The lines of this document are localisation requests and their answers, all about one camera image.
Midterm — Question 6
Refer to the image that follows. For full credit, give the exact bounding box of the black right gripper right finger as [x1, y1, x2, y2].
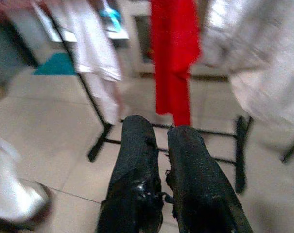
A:
[165, 125, 254, 233]

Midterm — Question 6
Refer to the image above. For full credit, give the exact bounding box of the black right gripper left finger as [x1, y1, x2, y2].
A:
[95, 114, 163, 233]

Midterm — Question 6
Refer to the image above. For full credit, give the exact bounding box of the black chrome clothes rack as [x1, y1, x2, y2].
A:
[44, 12, 294, 194]

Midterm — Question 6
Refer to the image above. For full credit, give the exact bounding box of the white rounded object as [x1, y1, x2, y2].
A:
[0, 133, 52, 225]

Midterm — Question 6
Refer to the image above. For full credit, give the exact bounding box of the red t-shirt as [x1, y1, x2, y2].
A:
[149, 0, 202, 127]

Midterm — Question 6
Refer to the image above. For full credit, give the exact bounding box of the teal floor mat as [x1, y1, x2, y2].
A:
[32, 52, 77, 76]

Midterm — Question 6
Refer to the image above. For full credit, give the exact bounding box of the white glass door cabinet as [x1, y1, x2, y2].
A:
[107, 0, 235, 81]

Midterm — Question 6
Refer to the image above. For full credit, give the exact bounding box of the white t-shirt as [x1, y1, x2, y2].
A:
[31, 0, 124, 124]

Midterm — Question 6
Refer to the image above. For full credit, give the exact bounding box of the pale patterned garment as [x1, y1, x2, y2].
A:
[201, 0, 294, 132]

